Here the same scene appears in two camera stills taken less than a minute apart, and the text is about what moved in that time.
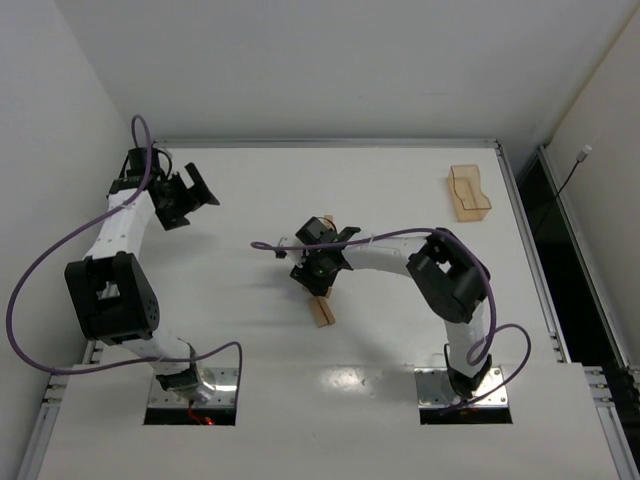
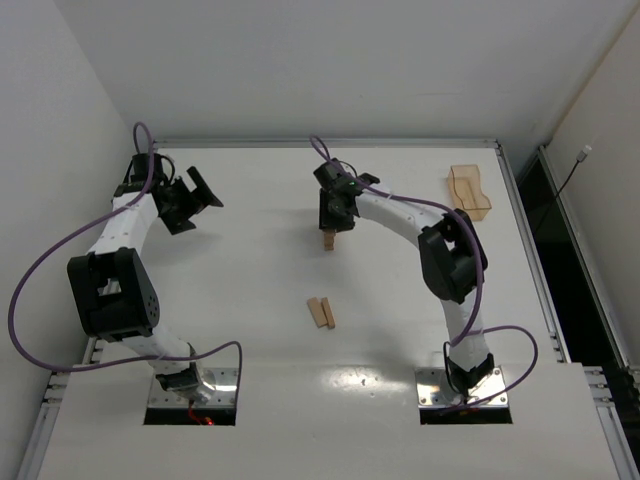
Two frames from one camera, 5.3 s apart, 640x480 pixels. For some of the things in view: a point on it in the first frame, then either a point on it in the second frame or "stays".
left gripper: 185,198 stays
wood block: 319,313 stays
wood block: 327,310 stays
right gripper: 316,282 -> 329,223
